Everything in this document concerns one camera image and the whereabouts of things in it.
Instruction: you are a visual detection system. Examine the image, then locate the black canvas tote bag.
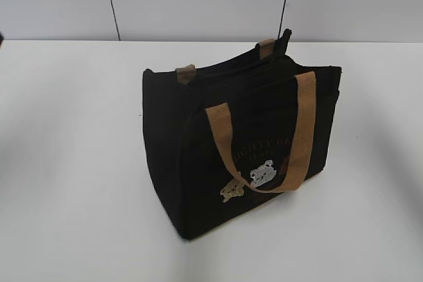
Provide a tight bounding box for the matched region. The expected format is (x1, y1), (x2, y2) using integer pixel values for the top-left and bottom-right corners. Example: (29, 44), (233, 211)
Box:
(142, 30), (342, 240)

